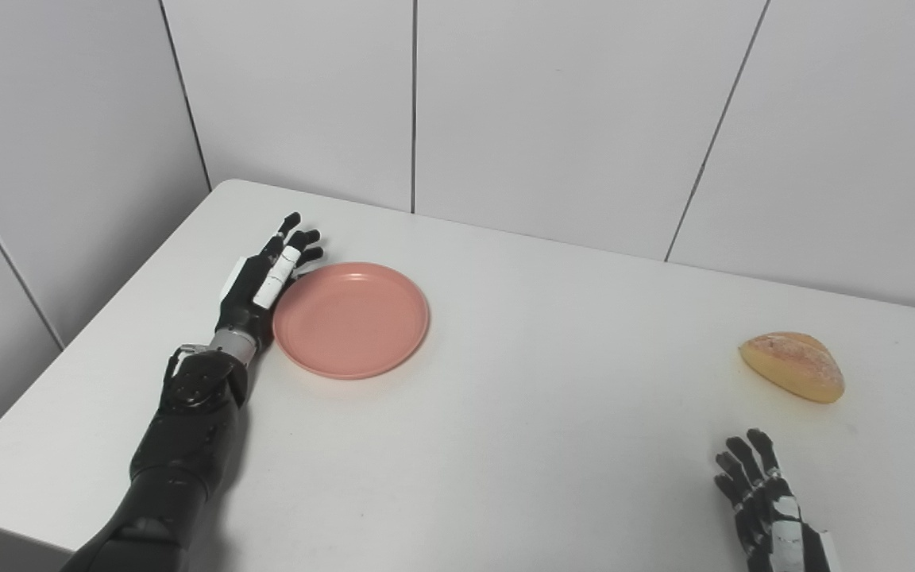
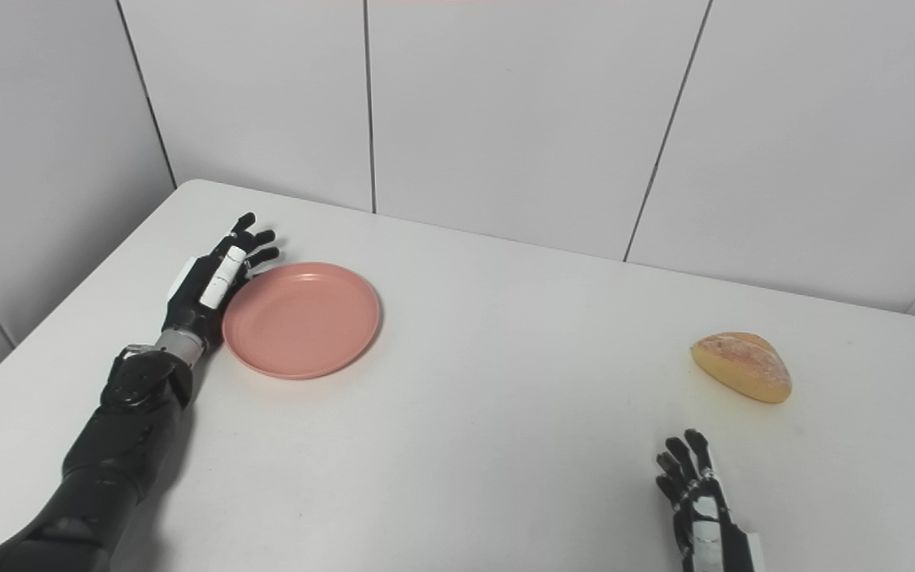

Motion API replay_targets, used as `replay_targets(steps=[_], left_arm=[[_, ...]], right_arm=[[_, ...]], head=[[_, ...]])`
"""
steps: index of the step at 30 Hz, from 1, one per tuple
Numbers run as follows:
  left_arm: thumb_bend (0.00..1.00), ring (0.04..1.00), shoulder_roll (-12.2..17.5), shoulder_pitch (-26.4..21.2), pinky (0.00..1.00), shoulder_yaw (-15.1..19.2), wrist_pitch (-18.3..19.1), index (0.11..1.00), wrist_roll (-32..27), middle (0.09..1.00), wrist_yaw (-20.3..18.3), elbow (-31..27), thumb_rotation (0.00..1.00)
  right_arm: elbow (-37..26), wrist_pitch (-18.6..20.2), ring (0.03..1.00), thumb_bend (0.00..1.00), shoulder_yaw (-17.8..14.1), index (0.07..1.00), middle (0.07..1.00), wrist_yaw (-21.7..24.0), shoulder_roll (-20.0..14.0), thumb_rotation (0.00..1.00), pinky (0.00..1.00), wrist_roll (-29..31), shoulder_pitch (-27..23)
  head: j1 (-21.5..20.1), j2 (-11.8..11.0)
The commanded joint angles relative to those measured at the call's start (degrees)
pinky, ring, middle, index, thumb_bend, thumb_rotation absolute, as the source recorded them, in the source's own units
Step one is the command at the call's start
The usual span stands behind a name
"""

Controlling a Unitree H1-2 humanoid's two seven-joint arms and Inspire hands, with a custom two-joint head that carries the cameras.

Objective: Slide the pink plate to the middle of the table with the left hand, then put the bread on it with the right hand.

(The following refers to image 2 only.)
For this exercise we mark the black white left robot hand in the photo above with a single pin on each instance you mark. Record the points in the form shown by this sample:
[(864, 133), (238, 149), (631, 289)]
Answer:
[(191, 298)]

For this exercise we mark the golden crusty bread roll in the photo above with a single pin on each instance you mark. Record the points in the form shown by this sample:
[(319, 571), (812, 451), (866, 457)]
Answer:
[(743, 367)]

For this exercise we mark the pink round plate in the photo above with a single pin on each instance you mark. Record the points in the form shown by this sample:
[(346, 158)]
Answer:
[(303, 322)]

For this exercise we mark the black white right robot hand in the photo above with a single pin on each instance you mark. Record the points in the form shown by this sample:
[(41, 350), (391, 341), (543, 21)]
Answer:
[(708, 532)]

